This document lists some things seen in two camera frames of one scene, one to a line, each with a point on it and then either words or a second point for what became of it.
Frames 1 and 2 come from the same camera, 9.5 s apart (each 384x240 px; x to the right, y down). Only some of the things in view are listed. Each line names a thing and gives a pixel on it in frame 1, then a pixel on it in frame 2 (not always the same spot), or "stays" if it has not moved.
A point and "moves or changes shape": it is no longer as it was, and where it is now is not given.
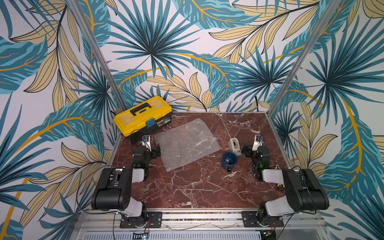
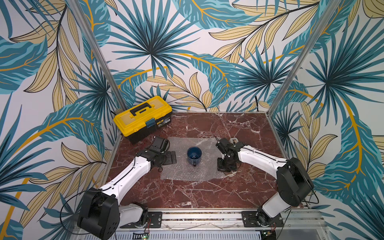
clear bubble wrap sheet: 185,144 moves or changes shape
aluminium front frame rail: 306,222 stays
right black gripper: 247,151 -> 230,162
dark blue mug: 229,160 moves or changes shape
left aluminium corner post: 102,66 stays
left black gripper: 154,154 -> 169,160
